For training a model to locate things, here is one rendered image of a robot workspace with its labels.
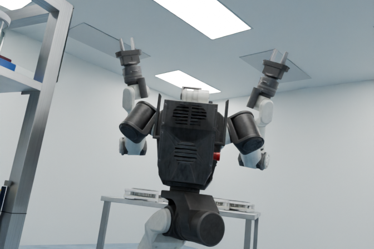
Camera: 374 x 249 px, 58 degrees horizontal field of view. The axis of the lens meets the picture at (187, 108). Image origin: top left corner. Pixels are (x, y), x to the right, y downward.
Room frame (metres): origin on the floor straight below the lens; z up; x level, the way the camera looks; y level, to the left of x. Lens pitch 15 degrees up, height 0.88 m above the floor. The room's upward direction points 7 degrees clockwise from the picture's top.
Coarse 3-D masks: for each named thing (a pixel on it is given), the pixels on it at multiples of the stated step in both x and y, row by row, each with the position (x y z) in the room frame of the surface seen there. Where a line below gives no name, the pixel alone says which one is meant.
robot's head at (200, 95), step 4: (188, 92) 1.37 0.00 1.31; (192, 92) 1.37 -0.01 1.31; (196, 92) 1.37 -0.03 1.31; (200, 92) 1.36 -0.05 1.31; (204, 92) 1.36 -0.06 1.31; (208, 92) 1.36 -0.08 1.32; (184, 96) 1.37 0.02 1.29; (188, 96) 1.37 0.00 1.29; (192, 96) 1.37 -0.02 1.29; (196, 96) 1.36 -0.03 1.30; (200, 96) 1.36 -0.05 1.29; (204, 96) 1.35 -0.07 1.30; (208, 96) 1.35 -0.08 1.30; (184, 100) 1.38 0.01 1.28; (188, 100) 1.38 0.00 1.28; (192, 100) 1.37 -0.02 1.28; (196, 100) 1.37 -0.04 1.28; (200, 100) 1.36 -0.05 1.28; (204, 100) 1.36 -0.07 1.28; (208, 100) 1.37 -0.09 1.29
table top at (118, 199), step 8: (104, 200) 2.56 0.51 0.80; (112, 200) 2.54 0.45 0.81; (120, 200) 2.53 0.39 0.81; (128, 200) 2.51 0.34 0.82; (136, 200) 2.50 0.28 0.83; (224, 216) 2.34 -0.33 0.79; (232, 216) 2.32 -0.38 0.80; (240, 216) 2.31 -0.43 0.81; (248, 216) 2.29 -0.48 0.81; (256, 216) 2.50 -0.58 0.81
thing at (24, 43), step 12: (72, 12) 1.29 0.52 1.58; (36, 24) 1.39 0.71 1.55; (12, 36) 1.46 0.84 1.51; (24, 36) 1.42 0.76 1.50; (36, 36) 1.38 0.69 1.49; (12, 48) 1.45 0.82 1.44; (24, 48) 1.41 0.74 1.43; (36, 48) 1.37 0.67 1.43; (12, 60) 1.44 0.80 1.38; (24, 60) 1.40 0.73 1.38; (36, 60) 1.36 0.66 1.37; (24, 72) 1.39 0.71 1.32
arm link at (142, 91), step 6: (126, 78) 1.49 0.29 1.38; (132, 78) 1.49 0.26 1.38; (138, 78) 1.48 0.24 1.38; (144, 78) 1.49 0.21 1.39; (132, 84) 1.51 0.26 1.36; (138, 84) 1.51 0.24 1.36; (144, 84) 1.49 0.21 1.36; (138, 90) 1.51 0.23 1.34; (144, 90) 1.50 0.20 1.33; (138, 96) 1.53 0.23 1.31; (144, 96) 1.50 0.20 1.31
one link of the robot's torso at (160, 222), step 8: (152, 216) 1.38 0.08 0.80; (160, 216) 1.33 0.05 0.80; (168, 216) 1.30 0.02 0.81; (152, 224) 1.38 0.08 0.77; (160, 224) 1.32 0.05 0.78; (168, 224) 1.29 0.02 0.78; (152, 232) 1.39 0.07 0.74; (160, 232) 1.33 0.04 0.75; (144, 240) 1.51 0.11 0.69; (152, 240) 1.39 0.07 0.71; (160, 240) 1.42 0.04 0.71; (168, 240) 1.44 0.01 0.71; (176, 240) 1.46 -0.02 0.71; (136, 248) 1.57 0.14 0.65; (144, 248) 1.50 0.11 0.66; (152, 248) 1.43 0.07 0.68; (160, 248) 1.44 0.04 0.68; (168, 248) 1.46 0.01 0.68; (176, 248) 1.48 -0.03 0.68
